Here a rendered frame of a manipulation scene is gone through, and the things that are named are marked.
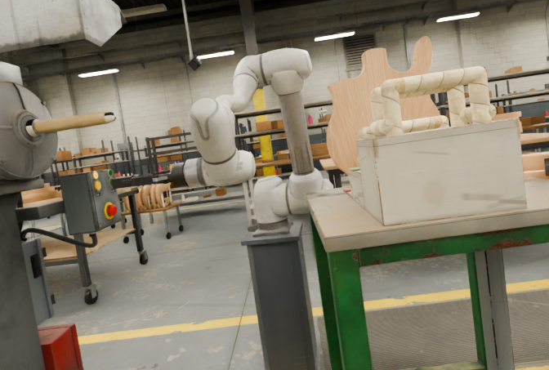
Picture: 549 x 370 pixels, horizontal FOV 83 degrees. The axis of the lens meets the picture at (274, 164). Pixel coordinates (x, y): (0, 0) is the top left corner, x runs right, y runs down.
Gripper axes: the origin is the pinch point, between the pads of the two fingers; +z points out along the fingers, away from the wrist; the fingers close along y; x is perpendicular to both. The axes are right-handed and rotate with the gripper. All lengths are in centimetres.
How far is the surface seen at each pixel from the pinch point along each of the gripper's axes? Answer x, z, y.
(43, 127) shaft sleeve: 17.8, 8.7, -17.5
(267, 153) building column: -24, -7, 669
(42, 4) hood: 40, -6, -31
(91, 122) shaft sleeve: 17.5, -3.8, -17.3
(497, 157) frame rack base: -2, -91, -36
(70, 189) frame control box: -0.2, 19.4, 2.6
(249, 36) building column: 264, -3, 675
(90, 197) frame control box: -3.4, 13.4, 2.7
